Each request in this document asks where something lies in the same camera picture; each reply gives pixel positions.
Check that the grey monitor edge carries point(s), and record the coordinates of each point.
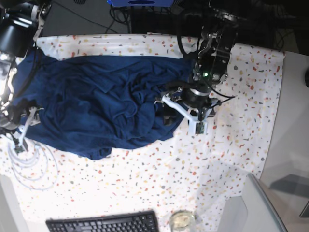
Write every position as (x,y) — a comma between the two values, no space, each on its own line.
(261,214)

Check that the terrazzo patterned tablecloth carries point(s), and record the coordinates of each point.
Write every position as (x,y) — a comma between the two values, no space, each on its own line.
(195,173)

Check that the blue box at top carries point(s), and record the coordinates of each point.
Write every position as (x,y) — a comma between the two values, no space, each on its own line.
(140,3)

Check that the dark blue t-shirt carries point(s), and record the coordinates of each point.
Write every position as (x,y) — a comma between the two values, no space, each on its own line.
(92,104)

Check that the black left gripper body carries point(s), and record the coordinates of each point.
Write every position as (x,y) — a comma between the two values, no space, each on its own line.
(198,103)

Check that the clear glass jar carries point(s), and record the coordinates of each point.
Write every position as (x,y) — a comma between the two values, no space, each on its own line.
(182,221)

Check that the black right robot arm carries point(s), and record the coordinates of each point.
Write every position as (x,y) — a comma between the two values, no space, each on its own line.
(21,23)

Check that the black computer keyboard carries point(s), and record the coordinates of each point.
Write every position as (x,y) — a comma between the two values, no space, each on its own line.
(135,222)

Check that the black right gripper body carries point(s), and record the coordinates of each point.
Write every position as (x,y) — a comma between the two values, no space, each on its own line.
(16,112)

